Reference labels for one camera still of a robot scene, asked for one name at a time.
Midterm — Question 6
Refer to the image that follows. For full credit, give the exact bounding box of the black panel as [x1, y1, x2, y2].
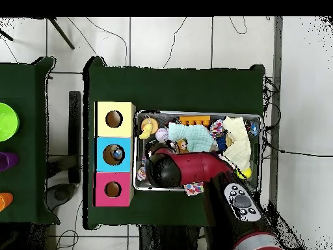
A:
[68, 90, 82, 184]

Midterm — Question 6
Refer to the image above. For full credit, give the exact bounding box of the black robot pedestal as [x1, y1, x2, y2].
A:
[139, 225, 204, 250]

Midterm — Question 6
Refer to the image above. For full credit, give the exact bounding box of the silver mesh bin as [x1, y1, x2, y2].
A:
[133, 110, 261, 194]

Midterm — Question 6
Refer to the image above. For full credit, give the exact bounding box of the black tripod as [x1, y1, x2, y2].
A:
[0, 16, 75, 50]

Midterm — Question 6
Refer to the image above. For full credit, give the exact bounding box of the brown plush toy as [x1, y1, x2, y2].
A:
[176, 139, 189, 154]

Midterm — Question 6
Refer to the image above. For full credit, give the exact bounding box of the mint green cloth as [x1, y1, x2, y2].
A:
[167, 122, 215, 154]

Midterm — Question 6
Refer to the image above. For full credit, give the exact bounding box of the dark green tablecloth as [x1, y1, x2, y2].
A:
[82, 55, 266, 230]
[0, 56, 61, 225]

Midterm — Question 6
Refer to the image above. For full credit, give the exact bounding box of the wooden three-hole box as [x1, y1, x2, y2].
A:
[93, 100, 137, 208]

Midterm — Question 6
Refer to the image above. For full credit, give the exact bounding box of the yellow plush duck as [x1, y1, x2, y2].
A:
[137, 122, 154, 139]

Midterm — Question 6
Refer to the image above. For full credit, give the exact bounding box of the white toy baseball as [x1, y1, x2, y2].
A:
[155, 128, 170, 143]

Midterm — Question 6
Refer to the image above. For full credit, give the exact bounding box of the cream knitted cloth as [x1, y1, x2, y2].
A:
[222, 116, 252, 171]

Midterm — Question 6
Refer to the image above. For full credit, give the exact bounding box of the orange building brick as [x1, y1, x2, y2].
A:
[178, 115, 211, 128]

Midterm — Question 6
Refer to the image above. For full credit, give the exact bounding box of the crushed clear plastic bottle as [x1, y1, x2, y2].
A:
[105, 145, 125, 165]

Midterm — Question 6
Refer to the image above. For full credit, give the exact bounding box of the thin black floor cable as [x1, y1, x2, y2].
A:
[262, 141, 333, 158]

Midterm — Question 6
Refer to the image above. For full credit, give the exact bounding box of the purple cup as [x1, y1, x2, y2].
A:
[0, 151, 20, 172]

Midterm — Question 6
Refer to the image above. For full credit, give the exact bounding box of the polka dot cloth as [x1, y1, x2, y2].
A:
[183, 181, 205, 196]

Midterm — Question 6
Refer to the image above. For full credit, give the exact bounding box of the lime green bowl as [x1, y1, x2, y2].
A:
[0, 102, 20, 143]

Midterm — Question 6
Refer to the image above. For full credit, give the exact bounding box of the orange cup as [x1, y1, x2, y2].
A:
[0, 191, 14, 212]

